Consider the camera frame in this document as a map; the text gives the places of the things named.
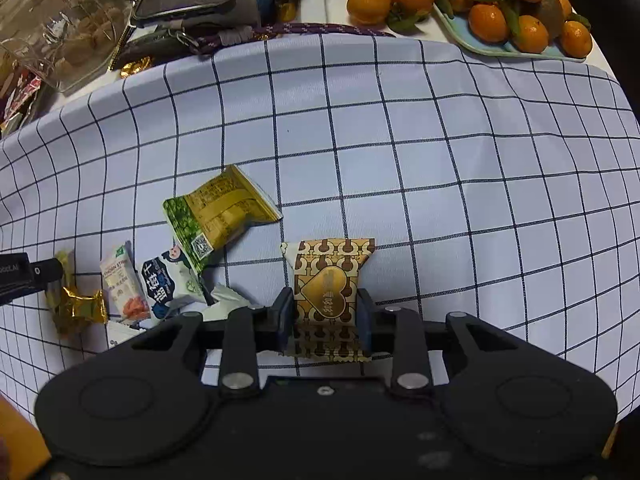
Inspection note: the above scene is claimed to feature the gold foil candy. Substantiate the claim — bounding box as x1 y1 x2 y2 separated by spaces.
44 250 107 338

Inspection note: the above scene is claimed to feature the brown heart pattern snack packet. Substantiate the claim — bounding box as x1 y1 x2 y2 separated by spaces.
280 238 375 363

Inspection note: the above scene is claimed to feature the green yellow pea snack packet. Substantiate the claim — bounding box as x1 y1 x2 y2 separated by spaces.
163 165 282 274

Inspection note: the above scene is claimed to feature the blue white blueberry snack packet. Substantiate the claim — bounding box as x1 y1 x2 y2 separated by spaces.
139 245 206 321

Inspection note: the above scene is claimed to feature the pink hawthorn strip packet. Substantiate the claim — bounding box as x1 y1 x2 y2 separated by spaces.
100 245 151 324

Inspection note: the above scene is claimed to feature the white crumpled packet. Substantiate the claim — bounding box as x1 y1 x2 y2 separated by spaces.
106 285 252 349

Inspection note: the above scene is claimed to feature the white grid tablecloth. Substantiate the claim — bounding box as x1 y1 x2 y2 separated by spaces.
1 36 639 415

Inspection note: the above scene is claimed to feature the gold ingot chocolate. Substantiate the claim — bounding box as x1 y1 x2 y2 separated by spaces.
119 56 153 79

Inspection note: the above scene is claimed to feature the clear plastic snack jar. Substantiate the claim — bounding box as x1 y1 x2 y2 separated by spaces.
1 0 131 93

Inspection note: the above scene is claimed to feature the light blue fruit tray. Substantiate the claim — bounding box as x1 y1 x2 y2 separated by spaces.
432 4 587 62

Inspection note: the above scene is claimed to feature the loose tangerine left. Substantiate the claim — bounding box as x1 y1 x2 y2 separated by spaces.
346 0 392 25

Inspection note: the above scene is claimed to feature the purple braided lanyard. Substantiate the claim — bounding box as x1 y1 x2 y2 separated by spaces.
196 22 396 56

